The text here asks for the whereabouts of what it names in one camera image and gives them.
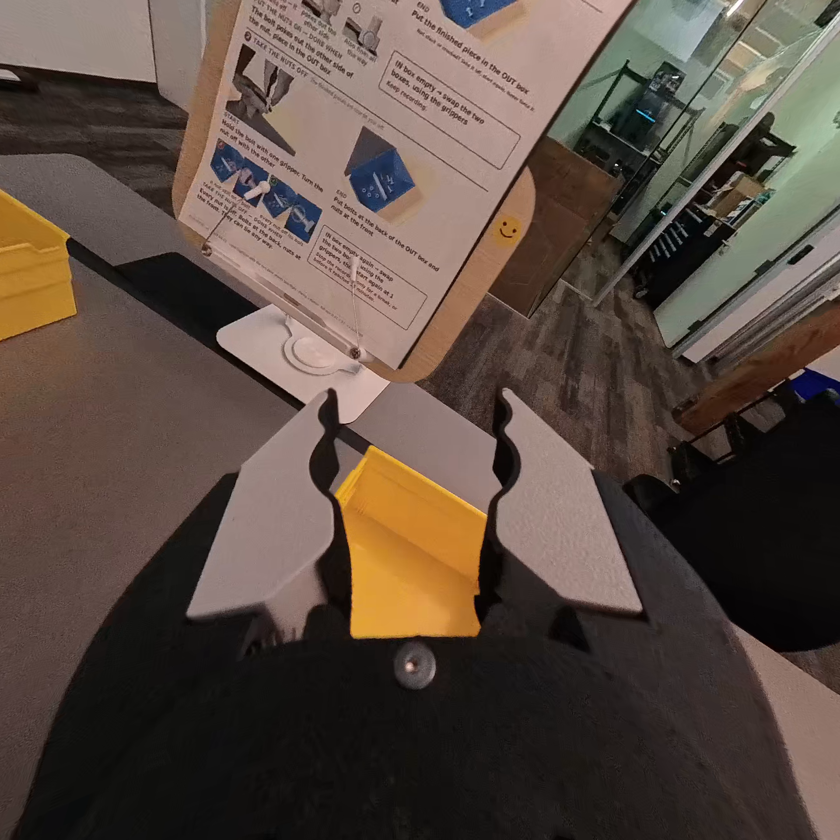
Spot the wooden sign board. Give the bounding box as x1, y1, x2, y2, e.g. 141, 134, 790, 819
172, 0, 536, 385

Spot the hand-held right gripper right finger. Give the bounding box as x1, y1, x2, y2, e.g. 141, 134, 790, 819
479, 387, 644, 618

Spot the wooden post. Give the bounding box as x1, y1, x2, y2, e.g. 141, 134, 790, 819
679, 315, 840, 434

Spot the yellow plastic bin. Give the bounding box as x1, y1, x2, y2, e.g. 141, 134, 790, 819
0, 190, 78, 342
335, 446, 490, 639

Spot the printed instruction sheet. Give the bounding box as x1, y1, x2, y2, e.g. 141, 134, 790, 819
177, 0, 641, 368

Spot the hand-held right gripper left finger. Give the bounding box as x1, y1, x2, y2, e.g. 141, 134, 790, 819
185, 387, 355, 641

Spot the black office chair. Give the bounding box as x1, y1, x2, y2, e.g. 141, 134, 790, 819
623, 394, 840, 651

